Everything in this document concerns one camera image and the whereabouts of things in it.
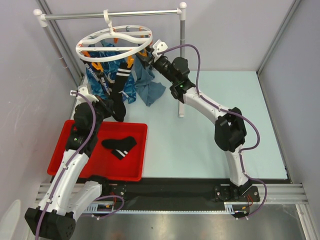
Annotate black white-striped sock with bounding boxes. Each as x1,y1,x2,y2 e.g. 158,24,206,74
110,62,132,122
101,136,137,160

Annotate orange clothes peg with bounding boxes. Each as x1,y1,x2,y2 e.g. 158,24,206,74
127,56,135,69
81,51,91,58

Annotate white round clip hanger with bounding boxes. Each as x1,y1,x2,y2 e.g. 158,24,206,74
75,9,153,63

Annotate yellow-orange clothes peg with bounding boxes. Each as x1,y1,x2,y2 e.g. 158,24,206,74
91,62,104,72

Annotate black blue sunrise sock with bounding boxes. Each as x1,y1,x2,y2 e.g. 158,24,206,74
84,63,104,95

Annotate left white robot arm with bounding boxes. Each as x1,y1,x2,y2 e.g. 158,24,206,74
24,99,112,240

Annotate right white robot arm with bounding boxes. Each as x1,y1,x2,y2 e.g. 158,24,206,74
136,53,252,201

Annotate teal t-shirt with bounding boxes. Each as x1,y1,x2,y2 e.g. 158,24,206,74
134,57,166,107

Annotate blue shark-print shorts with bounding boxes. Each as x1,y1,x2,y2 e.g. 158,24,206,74
88,51,137,104

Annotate red plastic tray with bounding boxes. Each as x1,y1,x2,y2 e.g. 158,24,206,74
47,120,148,182

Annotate white metal clothes rack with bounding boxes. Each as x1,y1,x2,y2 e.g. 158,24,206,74
32,1,188,119

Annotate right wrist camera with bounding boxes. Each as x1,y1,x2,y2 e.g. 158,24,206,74
152,39,168,57

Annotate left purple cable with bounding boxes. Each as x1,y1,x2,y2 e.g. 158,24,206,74
34,91,126,238

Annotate purple cable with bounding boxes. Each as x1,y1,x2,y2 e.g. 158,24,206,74
34,91,126,238
163,44,267,221

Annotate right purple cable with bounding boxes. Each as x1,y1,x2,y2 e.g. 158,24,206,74
163,44,267,221

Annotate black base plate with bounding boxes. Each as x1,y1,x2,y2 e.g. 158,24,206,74
49,176,292,212

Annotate aluminium frame rail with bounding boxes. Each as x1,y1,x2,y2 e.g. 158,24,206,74
34,182,310,213

